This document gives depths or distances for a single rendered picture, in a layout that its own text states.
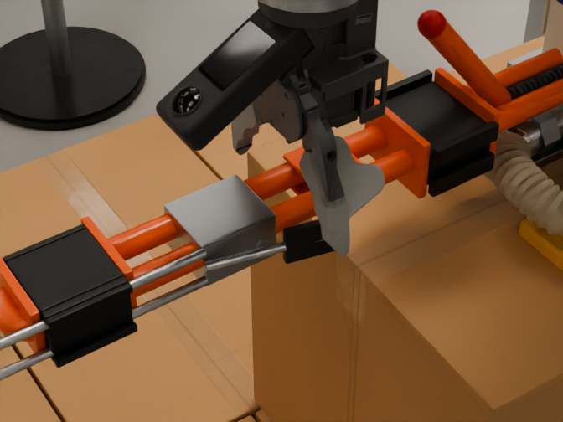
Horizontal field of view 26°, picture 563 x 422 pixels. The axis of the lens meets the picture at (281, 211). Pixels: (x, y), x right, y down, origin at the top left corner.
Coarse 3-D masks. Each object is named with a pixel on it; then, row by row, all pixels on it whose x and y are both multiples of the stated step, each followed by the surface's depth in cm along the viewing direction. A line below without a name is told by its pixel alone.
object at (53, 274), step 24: (48, 240) 93; (72, 240) 93; (96, 240) 93; (0, 264) 91; (24, 264) 91; (48, 264) 91; (72, 264) 91; (96, 264) 91; (120, 264) 91; (24, 288) 89; (48, 288) 89; (72, 288) 89; (24, 312) 88
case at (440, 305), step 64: (384, 192) 120; (448, 192) 120; (320, 256) 119; (384, 256) 113; (448, 256) 113; (512, 256) 113; (256, 320) 141; (320, 320) 124; (384, 320) 112; (448, 320) 107; (512, 320) 107; (256, 384) 149; (320, 384) 131; (384, 384) 117; (448, 384) 105; (512, 384) 102
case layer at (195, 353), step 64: (128, 128) 193; (0, 192) 181; (64, 192) 181; (128, 192) 181; (192, 192) 181; (192, 320) 162; (0, 384) 154; (64, 384) 154; (128, 384) 154; (192, 384) 154
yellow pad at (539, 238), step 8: (520, 224) 115; (528, 224) 114; (520, 232) 115; (528, 232) 114; (536, 232) 113; (544, 232) 113; (528, 240) 115; (536, 240) 113; (544, 240) 113; (552, 240) 112; (560, 240) 112; (536, 248) 114; (544, 248) 113; (552, 248) 112; (560, 248) 112; (552, 256) 112; (560, 256) 111; (560, 264) 112
